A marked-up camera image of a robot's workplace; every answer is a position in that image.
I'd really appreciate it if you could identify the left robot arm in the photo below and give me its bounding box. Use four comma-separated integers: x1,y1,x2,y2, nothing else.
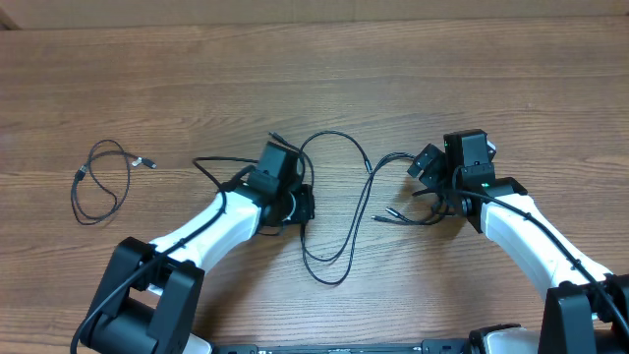
70,142,315,354

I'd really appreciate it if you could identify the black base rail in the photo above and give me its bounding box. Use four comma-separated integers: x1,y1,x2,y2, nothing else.
212,338,473,354

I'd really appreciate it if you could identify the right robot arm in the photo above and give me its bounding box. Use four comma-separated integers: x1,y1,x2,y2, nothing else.
408,129,628,353

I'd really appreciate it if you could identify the black short usb cable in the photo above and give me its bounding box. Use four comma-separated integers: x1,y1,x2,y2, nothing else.
70,139,158,227

